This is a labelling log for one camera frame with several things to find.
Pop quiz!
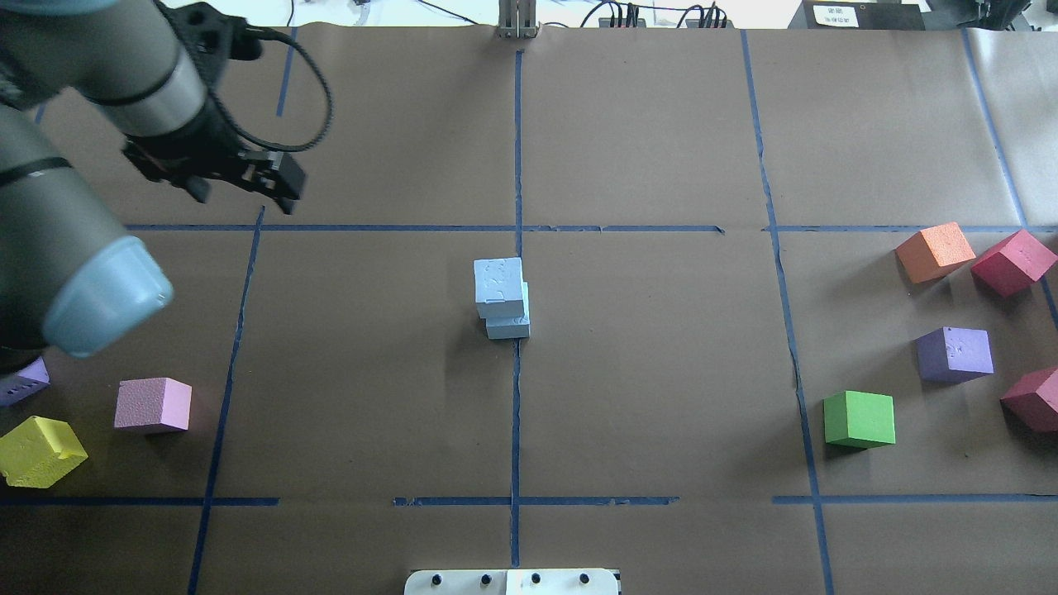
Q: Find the purple foam block near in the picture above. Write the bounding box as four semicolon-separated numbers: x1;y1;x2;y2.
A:
913;326;995;384

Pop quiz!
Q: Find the aluminium frame post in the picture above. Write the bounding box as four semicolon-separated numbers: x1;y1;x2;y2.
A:
495;0;539;39

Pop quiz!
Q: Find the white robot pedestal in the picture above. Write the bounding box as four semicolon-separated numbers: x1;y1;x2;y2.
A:
403;567;622;594

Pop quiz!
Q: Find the green foam block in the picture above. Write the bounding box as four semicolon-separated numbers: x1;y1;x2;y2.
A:
822;389;897;450

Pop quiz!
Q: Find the crimson foam block right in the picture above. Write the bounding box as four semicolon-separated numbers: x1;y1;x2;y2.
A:
970;230;1057;298

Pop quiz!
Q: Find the crimson foam block left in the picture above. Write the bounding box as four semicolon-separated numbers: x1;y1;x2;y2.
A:
1000;368;1057;433

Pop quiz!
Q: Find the purple foam block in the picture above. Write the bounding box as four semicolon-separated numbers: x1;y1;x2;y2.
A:
913;326;995;384
1;357;50;407

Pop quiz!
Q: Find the purple foam block far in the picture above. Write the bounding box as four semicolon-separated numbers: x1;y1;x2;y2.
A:
1;357;50;407

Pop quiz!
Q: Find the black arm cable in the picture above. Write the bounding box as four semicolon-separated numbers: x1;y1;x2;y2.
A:
207;25;334;154

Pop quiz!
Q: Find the light blue foam block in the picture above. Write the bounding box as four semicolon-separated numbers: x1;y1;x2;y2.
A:
473;257;527;320
484;282;531;341

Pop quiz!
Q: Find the pink foam block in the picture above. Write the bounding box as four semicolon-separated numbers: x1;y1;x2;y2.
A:
112;378;193;434

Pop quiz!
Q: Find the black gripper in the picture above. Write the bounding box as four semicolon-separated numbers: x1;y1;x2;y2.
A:
122;127;307;215

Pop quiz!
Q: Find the yellow foam block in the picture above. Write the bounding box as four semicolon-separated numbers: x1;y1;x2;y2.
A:
1;416;89;489

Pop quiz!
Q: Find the black box with label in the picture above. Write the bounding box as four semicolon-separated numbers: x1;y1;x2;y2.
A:
787;1;926;31

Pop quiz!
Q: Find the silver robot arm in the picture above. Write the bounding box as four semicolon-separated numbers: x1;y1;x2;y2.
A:
2;1;322;374

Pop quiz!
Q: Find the orange foam block near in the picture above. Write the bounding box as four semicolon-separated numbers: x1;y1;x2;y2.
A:
895;221;975;283

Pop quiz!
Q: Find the crimson foam block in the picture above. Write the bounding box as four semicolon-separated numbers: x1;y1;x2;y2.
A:
970;230;1057;298
1000;368;1057;433

